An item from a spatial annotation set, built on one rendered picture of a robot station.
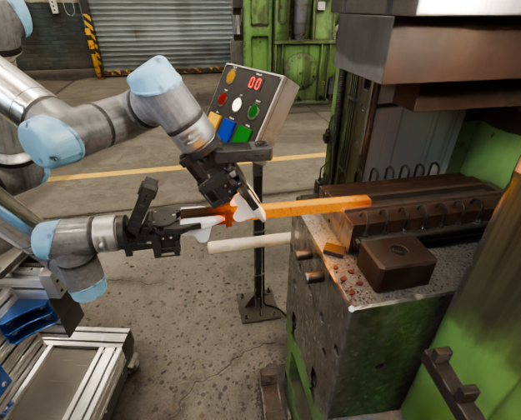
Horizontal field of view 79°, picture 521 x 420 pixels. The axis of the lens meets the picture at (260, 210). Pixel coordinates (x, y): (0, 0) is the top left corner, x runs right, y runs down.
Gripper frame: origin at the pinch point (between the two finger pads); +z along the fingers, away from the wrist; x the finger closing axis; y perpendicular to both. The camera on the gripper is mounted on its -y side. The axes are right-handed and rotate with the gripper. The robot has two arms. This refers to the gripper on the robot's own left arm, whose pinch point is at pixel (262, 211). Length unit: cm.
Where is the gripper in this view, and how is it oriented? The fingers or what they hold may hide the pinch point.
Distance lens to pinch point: 68.9
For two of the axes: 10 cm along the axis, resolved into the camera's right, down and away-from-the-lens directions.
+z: 4.8, 6.8, 5.5
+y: -8.5, 5.1, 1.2
